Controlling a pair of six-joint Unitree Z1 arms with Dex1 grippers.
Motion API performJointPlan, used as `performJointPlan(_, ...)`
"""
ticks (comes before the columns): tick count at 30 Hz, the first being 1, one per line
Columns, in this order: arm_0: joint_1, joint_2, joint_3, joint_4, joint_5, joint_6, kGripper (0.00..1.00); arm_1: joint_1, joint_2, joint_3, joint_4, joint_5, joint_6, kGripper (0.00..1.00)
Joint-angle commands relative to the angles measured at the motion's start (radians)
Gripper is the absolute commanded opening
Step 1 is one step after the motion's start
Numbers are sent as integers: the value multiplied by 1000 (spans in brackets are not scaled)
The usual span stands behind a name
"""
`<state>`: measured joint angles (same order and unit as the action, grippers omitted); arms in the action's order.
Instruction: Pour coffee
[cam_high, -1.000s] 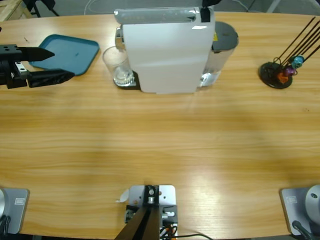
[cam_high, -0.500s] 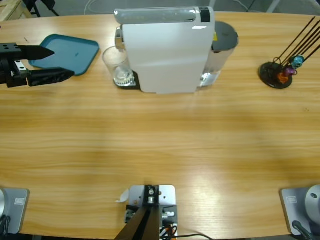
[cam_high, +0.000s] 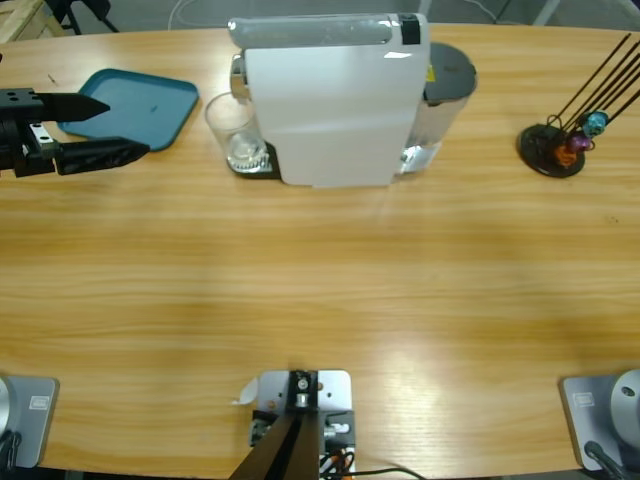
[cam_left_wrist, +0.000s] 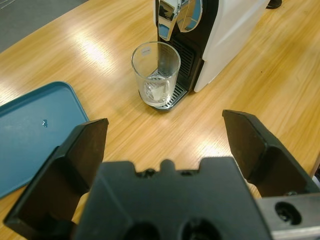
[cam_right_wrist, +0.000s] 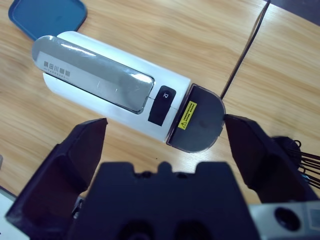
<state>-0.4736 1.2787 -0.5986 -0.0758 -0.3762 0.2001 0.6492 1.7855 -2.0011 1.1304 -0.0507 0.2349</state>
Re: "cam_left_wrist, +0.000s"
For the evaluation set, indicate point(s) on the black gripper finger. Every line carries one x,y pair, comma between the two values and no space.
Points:
265,160
67,170

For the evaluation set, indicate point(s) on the clear drinking glass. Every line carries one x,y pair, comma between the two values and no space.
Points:
156,95

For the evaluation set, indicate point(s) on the white capsule coffee machine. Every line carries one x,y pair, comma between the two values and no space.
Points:
225,32

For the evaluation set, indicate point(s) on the teal plastic tray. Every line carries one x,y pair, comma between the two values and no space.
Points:
30,140

